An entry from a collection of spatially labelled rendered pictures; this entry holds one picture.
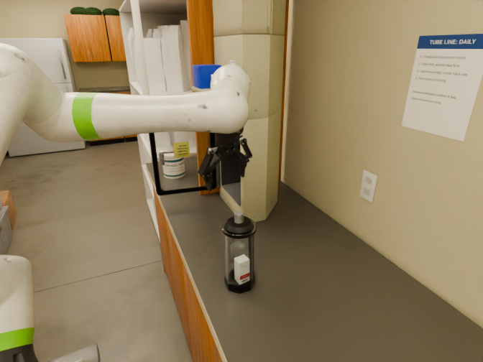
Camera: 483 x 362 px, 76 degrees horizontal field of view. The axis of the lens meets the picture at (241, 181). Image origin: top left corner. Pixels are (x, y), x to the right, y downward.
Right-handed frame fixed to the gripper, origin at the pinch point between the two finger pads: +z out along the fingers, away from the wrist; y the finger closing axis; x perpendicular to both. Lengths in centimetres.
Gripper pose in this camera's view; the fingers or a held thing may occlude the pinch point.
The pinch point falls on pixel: (225, 179)
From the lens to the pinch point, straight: 108.2
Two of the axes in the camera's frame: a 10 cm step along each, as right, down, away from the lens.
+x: 5.8, 5.9, -5.6
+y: -8.1, 3.5, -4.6
